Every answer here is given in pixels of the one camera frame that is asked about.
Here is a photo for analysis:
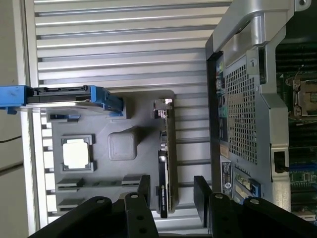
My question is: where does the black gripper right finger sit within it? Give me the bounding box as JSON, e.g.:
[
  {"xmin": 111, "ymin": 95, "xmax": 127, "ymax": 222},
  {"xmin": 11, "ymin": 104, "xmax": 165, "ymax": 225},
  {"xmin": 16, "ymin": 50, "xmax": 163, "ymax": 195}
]
[{"xmin": 193, "ymin": 175, "xmax": 317, "ymax": 238}]

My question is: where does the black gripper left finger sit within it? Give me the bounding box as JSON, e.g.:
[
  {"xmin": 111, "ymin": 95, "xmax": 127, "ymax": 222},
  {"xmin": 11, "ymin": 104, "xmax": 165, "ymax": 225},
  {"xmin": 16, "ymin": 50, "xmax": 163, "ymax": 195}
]
[{"xmin": 28, "ymin": 175, "xmax": 159, "ymax": 238}]

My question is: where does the green graphics card black shroud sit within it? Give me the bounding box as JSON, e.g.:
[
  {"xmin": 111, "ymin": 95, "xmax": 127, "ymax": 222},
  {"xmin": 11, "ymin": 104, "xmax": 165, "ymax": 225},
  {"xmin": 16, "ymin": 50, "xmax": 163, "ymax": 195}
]
[{"xmin": 153, "ymin": 98, "xmax": 175, "ymax": 219}]

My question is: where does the silver CPU chip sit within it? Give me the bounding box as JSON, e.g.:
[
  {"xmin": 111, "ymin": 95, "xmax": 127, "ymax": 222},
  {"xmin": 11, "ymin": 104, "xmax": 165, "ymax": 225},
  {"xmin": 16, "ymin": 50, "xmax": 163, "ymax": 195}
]
[{"xmin": 61, "ymin": 141, "xmax": 90, "ymax": 170}]

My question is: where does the green motherboard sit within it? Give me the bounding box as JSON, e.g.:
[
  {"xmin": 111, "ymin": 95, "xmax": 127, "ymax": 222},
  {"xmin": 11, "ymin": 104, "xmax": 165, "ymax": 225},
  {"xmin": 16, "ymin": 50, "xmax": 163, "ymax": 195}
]
[{"xmin": 274, "ymin": 44, "xmax": 317, "ymax": 224}]

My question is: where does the grey plastic parts rack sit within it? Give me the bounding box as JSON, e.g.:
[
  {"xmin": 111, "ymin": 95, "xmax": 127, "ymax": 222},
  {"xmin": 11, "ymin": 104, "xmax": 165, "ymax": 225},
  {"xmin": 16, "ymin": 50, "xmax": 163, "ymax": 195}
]
[{"xmin": 41, "ymin": 89, "xmax": 179, "ymax": 219}]

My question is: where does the open grey PC case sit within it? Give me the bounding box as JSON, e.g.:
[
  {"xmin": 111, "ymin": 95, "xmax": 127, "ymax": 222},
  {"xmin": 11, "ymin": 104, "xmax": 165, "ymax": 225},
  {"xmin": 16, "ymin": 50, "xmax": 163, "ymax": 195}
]
[{"xmin": 205, "ymin": 0, "xmax": 317, "ymax": 238}]

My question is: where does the hard disk in blue carrier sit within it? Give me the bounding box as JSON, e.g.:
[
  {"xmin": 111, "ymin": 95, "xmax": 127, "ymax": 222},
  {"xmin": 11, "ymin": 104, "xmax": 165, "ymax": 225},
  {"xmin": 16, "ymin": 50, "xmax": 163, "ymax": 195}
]
[{"xmin": 0, "ymin": 85, "xmax": 124, "ymax": 117}]

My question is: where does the metal CPU socket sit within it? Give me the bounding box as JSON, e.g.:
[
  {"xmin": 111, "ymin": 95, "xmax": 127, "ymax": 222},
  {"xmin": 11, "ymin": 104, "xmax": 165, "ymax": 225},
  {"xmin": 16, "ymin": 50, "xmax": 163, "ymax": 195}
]
[{"xmin": 284, "ymin": 65, "xmax": 317, "ymax": 122}]

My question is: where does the thin black floor cable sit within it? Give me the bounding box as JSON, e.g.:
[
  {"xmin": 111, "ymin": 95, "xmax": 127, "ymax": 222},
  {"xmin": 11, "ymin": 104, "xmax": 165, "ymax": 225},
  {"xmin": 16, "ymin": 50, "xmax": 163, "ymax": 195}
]
[{"xmin": 0, "ymin": 135, "xmax": 22, "ymax": 143}]

